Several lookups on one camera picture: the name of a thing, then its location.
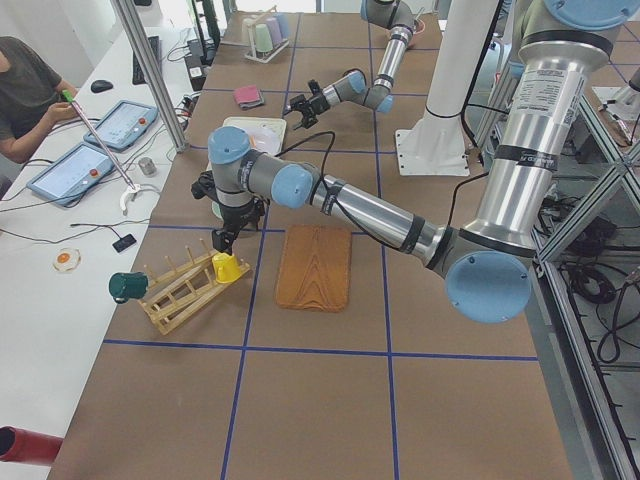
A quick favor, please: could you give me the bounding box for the blue tablet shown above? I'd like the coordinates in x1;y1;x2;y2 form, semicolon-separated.
27;143;114;206
94;100;158;152

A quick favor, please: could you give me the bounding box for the white plate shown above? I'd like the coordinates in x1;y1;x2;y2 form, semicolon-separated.
245;126;281;155

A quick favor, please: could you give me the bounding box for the white cup holder rack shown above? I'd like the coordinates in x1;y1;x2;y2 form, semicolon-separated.
242;6;290;64

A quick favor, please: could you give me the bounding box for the blue cup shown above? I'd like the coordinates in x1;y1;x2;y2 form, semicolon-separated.
274;12;289;39

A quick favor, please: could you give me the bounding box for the fried egg toy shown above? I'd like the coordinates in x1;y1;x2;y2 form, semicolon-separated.
53;248;81;273

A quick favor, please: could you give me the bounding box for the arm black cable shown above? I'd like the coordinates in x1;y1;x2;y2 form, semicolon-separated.
277;130;381;236

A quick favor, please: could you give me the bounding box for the purple cup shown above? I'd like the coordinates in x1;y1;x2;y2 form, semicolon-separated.
265;17;282;45

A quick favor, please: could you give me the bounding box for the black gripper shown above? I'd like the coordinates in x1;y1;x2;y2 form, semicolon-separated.
284;92;331;130
211;197;265;254

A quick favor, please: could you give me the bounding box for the seated person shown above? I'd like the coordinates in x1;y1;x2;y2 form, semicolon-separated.
1;36;78;164

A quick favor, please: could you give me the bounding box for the green bowl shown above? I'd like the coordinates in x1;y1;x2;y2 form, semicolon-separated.
211;201;222;219

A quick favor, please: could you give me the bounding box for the red cylinder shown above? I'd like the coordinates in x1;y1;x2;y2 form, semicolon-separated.
1;426;63;466

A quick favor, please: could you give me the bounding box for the wooden cup drying rack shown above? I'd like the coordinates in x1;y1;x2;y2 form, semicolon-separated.
137;239;251;335

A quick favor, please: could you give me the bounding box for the dark green cup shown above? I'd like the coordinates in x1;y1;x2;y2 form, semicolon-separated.
108;272;149;304

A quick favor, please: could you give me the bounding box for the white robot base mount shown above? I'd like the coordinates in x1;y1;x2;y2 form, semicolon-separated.
396;0;500;176

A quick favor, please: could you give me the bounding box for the black computer mouse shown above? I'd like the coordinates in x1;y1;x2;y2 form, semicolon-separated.
90;79;114;93

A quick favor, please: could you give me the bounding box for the pink cloth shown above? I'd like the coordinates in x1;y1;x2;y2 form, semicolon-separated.
233;85;263;104

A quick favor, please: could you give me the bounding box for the grey cloth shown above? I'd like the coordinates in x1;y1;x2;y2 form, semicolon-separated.
238;98;265;110

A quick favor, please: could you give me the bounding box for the yellow mug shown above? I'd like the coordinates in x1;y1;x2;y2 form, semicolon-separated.
212;252;242;284

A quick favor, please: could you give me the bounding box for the small metal cylinder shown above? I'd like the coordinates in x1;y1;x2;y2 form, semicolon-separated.
138;157;157;177

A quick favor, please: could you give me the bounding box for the black small device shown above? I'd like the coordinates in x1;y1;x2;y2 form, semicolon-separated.
112;234;137;253

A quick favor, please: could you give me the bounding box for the cream bear tray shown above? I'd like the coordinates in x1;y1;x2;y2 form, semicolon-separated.
208;116;287;166

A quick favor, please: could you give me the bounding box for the aluminium frame post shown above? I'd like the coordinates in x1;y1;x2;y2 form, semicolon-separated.
111;0;187;153

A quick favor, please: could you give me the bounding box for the blue tablet far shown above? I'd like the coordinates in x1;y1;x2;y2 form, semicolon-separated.
94;100;158;152

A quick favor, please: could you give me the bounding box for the brown wooden tray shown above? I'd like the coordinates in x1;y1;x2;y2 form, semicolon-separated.
275;225;351;313

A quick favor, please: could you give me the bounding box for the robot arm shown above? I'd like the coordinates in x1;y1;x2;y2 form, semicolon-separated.
283;0;416;129
208;1;639;323

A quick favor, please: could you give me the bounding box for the blue tablet near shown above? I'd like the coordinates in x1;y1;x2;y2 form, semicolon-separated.
27;143;114;206

